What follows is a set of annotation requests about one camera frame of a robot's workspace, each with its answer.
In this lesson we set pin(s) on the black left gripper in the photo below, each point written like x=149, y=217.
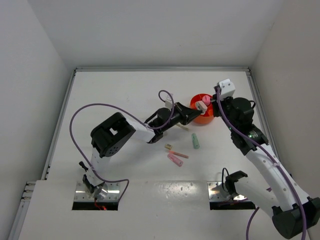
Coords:
x=185, y=113

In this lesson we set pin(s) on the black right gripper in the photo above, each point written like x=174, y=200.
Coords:
x=215, y=105

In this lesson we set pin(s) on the pink white mini stapler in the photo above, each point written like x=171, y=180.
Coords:
x=201, y=106

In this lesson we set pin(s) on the yellow green highlighter pen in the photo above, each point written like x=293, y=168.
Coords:
x=182, y=126

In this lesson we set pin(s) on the yellow eraser with barcode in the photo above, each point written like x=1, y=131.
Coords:
x=168, y=146

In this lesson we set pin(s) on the orange highlighter pen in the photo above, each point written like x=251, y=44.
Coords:
x=178, y=154

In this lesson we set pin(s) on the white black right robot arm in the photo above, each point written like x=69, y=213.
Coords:
x=292, y=210

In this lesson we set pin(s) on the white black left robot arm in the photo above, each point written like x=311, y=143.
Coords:
x=113, y=133

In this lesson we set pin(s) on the orange round desk organizer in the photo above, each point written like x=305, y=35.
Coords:
x=209, y=114

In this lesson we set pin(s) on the pink glue bottle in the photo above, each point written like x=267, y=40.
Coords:
x=206, y=100

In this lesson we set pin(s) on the green capped marker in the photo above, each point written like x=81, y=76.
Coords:
x=195, y=141

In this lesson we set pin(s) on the pink transparent case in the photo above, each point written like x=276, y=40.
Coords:
x=175, y=160

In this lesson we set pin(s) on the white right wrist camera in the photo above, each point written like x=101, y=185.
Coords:
x=226, y=88

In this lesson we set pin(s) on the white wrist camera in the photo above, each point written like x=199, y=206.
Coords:
x=226, y=88
x=168, y=103

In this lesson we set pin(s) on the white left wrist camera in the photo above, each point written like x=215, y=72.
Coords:
x=168, y=103

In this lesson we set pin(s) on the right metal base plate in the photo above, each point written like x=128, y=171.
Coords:
x=216, y=193

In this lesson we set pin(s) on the metal base plate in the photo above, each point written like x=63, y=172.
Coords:
x=216, y=193
x=109, y=192

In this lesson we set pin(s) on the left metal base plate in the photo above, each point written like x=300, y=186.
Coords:
x=109, y=192

